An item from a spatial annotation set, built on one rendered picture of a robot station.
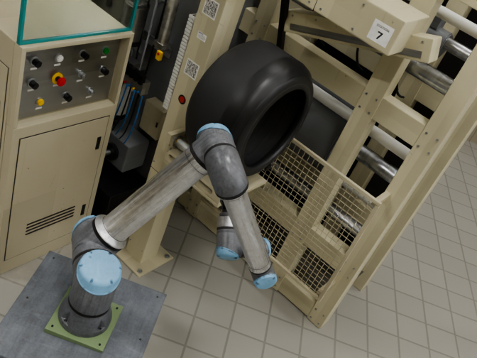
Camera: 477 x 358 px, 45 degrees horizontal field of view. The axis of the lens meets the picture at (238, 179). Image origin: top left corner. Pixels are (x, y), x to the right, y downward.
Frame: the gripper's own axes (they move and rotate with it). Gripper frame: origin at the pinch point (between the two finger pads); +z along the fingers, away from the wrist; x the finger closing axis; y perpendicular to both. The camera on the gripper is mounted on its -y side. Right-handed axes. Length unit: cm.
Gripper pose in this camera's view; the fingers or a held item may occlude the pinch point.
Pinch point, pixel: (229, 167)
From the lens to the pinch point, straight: 235.2
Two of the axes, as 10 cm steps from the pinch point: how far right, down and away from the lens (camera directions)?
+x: 10.0, 0.1, -0.5
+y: 0.5, 2.7, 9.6
